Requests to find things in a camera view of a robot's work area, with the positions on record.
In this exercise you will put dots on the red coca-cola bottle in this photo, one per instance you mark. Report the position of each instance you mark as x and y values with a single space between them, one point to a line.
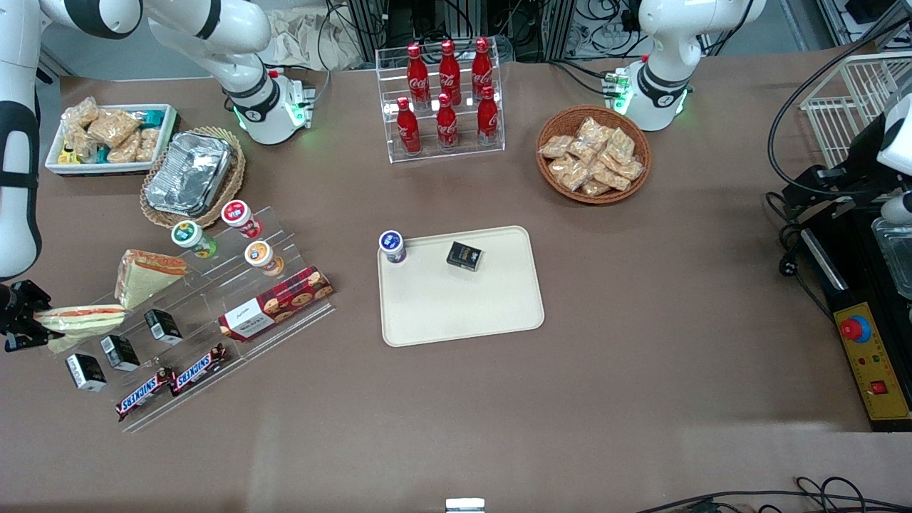
408 132
488 120
482 68
449 71
447 127
417 75

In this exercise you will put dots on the orange lid yogurt cup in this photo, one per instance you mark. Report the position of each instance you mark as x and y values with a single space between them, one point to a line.
260 255

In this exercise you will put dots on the clear plastic container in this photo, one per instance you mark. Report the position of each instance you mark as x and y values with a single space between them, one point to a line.
898 256

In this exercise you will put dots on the red emergency stop button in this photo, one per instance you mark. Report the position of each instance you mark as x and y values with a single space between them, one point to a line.
853 328

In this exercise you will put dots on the green lid yogurt cup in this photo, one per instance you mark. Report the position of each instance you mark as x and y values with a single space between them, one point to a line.
189 235

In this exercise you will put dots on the yellow control panel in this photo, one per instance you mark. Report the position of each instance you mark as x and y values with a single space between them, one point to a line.
880 363

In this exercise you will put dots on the white rectangular dish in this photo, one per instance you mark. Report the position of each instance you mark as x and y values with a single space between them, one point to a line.
107 169

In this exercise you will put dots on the oval wicker basket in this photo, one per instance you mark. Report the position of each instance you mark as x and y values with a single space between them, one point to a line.
240 167

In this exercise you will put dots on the snickers chocolate bar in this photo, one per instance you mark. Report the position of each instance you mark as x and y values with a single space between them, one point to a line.
142 394
199 369

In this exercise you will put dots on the clear bag of crackers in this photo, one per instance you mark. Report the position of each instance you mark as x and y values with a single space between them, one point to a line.
112 127
127 148
78 142
148 144
80 114

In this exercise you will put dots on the white black device head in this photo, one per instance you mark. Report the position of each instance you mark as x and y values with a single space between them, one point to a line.
899 139

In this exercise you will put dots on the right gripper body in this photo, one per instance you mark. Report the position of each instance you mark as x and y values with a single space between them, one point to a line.
10 305

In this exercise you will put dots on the wrapped biscuit packet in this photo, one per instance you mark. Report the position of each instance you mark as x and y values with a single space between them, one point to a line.
570 172
593 132
556 146
583 151
630 169
620 144
596 188
611 177

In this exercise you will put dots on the red plaid cookie box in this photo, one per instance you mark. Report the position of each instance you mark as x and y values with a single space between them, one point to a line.
285 299

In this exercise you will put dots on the clear acrylic bottle rack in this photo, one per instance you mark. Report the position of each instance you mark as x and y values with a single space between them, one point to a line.
427 158

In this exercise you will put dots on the clear acrylic stepped stand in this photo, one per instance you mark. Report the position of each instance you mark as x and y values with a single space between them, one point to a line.
206 285

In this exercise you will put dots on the small white block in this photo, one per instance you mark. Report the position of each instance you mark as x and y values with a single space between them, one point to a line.
464 506

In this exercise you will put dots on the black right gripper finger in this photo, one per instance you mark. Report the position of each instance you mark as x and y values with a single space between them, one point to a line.
32 336
32 293

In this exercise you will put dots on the aluminium equipment rack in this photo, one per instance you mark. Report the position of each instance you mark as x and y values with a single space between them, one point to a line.
541 28

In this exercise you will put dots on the small yellow packet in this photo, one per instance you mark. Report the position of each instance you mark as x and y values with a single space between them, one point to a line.
66 157

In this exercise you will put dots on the red lid yogurt cup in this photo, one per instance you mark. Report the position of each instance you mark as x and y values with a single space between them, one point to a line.
237 214

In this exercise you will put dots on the round wicker basket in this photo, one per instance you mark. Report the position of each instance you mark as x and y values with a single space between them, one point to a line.
598 199

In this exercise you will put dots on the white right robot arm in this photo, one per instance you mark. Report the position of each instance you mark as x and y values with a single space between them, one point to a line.
18 214

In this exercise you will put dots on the blue lid yogurt cup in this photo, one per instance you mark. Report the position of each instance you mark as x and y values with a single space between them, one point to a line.
392 246

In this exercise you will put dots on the teal snack packet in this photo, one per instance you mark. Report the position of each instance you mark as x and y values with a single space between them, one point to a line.
151 116

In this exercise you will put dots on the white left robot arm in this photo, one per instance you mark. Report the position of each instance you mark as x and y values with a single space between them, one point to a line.
670 43

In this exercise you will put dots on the beige plastic tray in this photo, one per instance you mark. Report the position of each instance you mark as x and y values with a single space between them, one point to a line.
456 313

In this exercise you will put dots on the small black box, gold print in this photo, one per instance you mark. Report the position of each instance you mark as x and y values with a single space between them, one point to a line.
464 256

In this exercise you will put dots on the triangular sandwich, upright wedge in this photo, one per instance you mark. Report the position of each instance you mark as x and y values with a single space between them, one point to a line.
142 281

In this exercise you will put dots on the triangular sandwich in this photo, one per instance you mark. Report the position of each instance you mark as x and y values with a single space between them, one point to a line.
142 281
85 317

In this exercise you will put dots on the aluminium foil container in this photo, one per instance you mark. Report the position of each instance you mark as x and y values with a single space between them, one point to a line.
189 174

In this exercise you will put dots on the black machine frame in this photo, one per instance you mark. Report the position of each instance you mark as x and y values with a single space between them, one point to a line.
855 249

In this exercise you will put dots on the small black white box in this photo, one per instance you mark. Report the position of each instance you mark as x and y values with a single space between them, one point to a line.
85 372
164 326
120 353

